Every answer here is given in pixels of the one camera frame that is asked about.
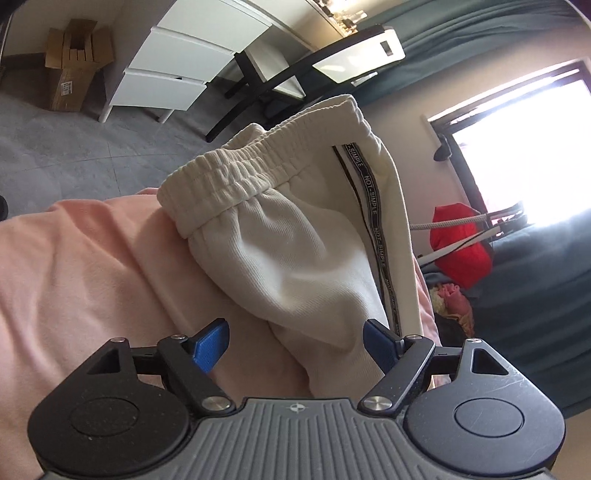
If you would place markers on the teal blanket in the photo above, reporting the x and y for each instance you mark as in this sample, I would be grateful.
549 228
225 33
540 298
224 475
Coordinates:
535 314

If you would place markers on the pink bed sheet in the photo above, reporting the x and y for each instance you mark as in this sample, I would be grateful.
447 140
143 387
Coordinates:
83 286

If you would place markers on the teal curtain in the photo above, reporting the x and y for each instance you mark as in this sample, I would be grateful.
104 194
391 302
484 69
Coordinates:
485 37

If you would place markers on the dark cloth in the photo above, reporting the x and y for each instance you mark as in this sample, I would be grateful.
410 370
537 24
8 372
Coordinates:
455 330

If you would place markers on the white desk black frame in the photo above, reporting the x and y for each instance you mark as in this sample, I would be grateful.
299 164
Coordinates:
272 78

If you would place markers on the cream white sweatpants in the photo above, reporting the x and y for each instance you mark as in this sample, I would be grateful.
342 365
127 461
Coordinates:
295 244

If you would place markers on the white tripod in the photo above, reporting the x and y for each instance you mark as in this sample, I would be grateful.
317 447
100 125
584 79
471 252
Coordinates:
466 237

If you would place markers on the window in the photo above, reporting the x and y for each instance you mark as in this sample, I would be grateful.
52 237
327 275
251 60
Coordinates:
526 147

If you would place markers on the red bag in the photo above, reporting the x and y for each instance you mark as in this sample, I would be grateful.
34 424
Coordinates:
455 244

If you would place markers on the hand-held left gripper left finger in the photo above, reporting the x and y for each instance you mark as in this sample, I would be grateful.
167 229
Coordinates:
210 346

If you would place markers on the cardboard box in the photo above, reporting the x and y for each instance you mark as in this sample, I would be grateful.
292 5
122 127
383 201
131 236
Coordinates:
76 60

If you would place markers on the group of small bottles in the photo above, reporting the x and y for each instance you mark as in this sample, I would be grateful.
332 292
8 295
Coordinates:
341 11

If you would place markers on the black and white desk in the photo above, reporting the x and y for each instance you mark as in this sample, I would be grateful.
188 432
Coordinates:
364 53

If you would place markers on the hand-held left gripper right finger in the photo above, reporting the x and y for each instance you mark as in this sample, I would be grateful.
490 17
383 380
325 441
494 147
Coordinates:
379 344

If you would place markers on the white drawer cabinet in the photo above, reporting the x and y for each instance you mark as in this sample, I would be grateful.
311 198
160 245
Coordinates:
184 60

